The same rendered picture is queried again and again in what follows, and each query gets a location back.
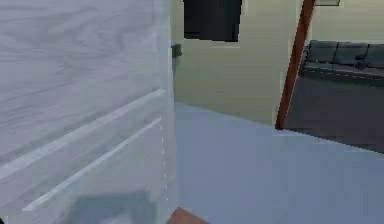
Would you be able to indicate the white panelled room door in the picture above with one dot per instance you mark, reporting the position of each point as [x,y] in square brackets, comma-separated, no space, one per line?
[83,100]

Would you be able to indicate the brown wooden door frame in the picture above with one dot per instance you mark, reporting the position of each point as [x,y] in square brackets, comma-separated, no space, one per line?
[295,65]

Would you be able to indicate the pale framed wall picture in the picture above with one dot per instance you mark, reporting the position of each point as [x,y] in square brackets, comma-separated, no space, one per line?
[327,2]

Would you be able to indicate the black framed wall picture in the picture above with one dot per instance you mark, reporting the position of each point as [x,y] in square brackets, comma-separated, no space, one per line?
[212,20]

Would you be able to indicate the dark grey sofa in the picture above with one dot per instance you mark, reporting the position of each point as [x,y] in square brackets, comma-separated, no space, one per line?
[343,58]

